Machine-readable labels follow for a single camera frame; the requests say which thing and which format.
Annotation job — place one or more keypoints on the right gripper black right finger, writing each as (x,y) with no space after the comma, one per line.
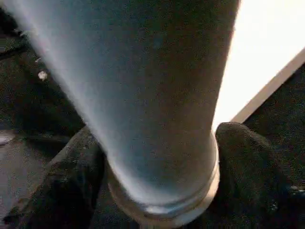
(257,186)

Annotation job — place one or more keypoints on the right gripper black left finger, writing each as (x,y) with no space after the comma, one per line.
(59,190)

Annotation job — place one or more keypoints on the white plastic table leg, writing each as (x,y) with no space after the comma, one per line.
(143,95)

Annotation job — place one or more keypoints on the white plastic table top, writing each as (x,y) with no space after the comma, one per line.
(262,47)

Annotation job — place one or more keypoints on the black work mat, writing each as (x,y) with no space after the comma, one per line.
(23,107)

